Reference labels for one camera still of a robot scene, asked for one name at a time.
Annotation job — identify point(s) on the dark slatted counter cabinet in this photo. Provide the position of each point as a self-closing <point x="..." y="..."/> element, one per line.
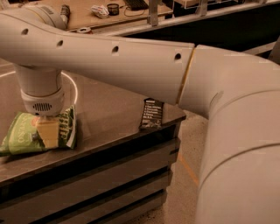
<point x="107" y="183"/>

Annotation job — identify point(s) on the red coca-cola can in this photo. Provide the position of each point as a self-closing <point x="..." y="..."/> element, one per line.
<point x="84" y="30"/>

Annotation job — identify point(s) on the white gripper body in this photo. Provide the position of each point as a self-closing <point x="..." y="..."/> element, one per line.
<point x="43" y="105"/>

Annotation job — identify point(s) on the black keyboard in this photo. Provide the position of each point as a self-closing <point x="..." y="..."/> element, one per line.
<point x="136" y="5"/>

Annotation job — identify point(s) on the black rxbar chocolate bar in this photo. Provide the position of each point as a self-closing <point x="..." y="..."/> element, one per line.
<point x="152" y="115"/>

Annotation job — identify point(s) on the grey metal bracket middle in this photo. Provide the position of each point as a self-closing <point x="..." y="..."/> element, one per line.
<point x="153" y="13"/>

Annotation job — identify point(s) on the green jalapeno chip bag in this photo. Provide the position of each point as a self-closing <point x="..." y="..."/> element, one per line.
<point x="22" y="136"/>

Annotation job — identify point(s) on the black mesh cup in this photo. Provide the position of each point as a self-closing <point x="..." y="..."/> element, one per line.
<point x="113" y="9"/>

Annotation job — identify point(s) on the grey metal bracket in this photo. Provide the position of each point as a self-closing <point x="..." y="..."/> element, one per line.
<point x="153" y="13"/>
<point x="202" y="8"/>

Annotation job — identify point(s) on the grey metal bracket right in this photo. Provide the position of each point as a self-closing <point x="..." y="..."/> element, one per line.
<point x="202" y="8"/>

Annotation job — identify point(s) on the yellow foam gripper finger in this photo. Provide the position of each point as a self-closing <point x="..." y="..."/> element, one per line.
<point x="48" y="130"/>

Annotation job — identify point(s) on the white snack packet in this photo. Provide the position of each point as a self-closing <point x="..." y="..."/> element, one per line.
<point x="100" y="11"/>

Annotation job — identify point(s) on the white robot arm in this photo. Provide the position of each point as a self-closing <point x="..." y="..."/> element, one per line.
<point x="238" y="93"/>

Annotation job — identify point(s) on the grey handheld tool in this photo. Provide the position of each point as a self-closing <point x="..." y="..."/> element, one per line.
<point x="65" y="13"/>

